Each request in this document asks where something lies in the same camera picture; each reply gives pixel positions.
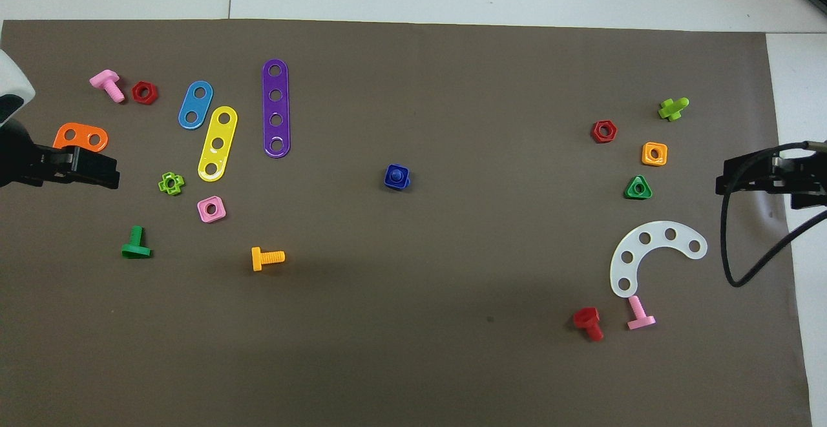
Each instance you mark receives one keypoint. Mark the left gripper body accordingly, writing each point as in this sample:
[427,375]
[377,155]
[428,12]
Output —
[16,159]

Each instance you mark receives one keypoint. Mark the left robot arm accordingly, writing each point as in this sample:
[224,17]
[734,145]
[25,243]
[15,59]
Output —
[11,78]

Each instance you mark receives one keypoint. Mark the orange two-hole plate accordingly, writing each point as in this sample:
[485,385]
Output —
[81,135]

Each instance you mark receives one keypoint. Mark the pink toy bolt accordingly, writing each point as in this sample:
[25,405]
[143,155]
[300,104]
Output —
[106,82]
[638,312]

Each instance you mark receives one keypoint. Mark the red hexagonal toy nut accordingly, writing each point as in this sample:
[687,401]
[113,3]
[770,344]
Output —
[597,132]
[139,93]

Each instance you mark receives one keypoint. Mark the dark green toy bolt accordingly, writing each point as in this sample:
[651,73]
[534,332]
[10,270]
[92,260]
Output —
[136,246]

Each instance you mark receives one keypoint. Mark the green cross-shaped toy nut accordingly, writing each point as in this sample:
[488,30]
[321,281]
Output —
[165,184]

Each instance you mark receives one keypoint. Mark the blue two-hole plate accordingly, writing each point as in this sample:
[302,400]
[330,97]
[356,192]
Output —
[195,105]

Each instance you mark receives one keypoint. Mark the yellow three-hole plate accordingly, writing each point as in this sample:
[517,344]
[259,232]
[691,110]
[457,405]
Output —
[218,131]

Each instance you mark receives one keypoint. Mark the pink square toy nut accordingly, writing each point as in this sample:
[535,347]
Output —
[219,210]

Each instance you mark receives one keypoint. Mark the purple four-hole plate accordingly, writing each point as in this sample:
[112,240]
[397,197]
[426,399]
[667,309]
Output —
[276,108]

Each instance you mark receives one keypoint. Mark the orange toy bolt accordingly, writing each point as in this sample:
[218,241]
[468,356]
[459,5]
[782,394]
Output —
[266,258]

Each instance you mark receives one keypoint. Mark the blue toy bolt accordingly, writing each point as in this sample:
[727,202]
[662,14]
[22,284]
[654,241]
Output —
[396,176]

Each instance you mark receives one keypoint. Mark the red toy bolt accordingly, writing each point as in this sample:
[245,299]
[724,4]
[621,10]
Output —
[586,320]

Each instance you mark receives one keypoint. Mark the green triangular toy nut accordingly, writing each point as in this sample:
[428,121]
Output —
[632,190]

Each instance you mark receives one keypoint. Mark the white curved five-hole plate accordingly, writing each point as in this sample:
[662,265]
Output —
[634,250]

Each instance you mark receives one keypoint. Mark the orange square toy nut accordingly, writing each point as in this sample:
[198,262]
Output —
[647,154]

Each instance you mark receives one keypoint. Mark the lime green toy bolt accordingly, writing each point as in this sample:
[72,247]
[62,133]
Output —
[672,109]

